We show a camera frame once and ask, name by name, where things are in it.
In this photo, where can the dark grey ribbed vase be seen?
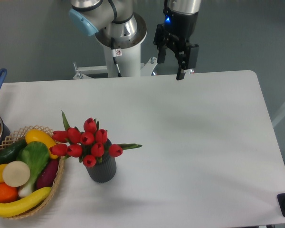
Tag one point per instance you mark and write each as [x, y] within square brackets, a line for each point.
[101, 166]

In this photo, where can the green cucumber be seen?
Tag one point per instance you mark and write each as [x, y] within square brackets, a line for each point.
[11, 152]

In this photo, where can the purple eggplant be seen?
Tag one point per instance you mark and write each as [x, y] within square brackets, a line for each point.
[48, 175]

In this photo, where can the red tulip bouquet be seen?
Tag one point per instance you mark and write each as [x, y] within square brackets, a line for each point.
[91, 146]

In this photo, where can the orange fruit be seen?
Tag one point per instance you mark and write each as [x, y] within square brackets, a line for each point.
[8, 194]

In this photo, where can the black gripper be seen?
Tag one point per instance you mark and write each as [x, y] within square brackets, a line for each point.
[174, 34]

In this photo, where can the woven wicker basket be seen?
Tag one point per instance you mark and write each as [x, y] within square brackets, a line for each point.
[18, 135]

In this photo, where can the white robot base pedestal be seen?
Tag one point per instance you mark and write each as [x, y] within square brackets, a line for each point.
[121, 43]

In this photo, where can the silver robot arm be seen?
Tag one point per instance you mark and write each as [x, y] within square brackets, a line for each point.
[90, 16]

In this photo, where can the yellow banana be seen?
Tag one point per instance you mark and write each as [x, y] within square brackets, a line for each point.
[25, 204]

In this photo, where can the green bok choy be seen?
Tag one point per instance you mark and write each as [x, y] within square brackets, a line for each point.
[36, 156]

